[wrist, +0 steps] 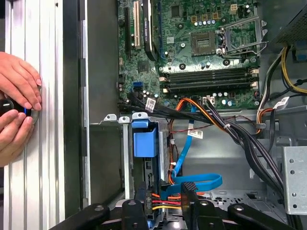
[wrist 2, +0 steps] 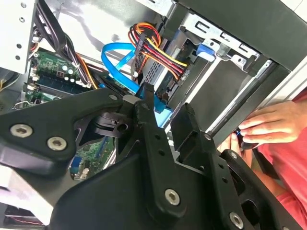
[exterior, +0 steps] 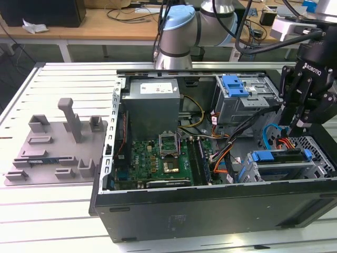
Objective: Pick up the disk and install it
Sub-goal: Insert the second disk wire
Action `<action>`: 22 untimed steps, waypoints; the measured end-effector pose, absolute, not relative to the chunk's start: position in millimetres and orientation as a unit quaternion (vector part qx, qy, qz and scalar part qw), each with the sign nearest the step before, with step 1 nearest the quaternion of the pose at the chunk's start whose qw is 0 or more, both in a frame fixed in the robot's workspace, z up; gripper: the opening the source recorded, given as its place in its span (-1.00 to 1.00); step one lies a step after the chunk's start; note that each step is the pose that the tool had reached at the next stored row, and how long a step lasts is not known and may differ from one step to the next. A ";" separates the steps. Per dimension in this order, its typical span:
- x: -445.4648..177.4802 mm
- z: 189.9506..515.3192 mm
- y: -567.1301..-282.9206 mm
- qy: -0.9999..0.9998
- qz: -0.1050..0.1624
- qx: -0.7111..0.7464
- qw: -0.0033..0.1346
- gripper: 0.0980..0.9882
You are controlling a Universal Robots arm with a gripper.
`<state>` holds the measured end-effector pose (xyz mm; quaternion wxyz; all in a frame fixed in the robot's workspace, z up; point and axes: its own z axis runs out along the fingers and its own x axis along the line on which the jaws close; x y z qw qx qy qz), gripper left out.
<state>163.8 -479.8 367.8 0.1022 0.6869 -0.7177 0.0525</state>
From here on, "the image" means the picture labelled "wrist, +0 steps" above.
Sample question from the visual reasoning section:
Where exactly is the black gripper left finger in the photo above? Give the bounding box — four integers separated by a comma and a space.
49, 181, 147, 230

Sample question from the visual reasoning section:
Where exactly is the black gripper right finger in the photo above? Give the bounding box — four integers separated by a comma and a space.
181, 181, 291, 230

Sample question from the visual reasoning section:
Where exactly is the orange red yellow power wire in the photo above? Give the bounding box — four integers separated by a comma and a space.
143, 189, 200, 218

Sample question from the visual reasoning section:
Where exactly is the blue data wire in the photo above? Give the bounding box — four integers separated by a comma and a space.
160, 105, 224, 201

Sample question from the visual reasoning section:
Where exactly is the hard disk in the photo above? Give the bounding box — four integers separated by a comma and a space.
131, 119, 168, 230

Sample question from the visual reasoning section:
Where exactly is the round black tool blue ring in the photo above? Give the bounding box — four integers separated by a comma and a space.
0, 87, 44, 127

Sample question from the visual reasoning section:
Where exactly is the grey metal disk bay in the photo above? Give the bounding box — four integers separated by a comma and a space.
89, 113, 168, 216

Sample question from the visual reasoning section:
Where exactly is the person's right hand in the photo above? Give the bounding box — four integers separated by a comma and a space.
0, 110, 35, 167

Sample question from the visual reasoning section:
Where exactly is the person's left hand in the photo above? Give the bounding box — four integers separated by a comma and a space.
0, 51, 43, 111

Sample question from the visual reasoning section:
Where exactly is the grey metal drive cage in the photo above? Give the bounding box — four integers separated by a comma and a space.
280, 146, 307, 218

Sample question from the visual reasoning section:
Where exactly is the blue SATA port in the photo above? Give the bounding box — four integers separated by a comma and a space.
131, 81, 144, 92

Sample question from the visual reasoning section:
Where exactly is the black RAM slot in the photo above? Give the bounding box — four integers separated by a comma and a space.
159, 73, 260, 81
159, 68, 260, 75
163, 80, 259, 88

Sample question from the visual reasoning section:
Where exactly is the black open PC case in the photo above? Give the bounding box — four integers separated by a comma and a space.
62, 0, 307, 230

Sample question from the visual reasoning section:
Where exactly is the socket locking lever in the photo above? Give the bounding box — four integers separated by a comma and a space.
220, 40, 270, 58

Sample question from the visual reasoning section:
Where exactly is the CPU socket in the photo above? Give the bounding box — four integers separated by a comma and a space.
190, 31, 218, 57

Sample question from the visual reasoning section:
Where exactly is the black expansion slot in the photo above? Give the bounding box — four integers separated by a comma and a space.
123, 7, 131, 57

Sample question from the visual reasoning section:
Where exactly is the green motherboard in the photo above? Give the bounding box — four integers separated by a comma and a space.
117, 0, 262, 111

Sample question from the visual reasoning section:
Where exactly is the metal socket cover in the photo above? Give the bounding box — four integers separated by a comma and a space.
220, 14, 268, 57

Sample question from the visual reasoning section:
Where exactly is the black graphics card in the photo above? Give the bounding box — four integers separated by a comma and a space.
141, 0, 159, 61

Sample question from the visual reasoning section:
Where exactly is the beige expansion slot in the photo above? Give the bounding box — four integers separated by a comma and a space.
133, 0, 141, 50

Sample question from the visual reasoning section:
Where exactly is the thin red black wire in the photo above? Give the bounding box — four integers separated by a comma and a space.
167, 115, 257, 168

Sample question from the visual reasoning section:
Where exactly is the orange wire bundle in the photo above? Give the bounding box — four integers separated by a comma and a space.
176, 97, 231, 130

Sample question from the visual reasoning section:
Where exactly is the yellow black wire bundle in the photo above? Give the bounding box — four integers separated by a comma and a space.
260, 45, 307, 113

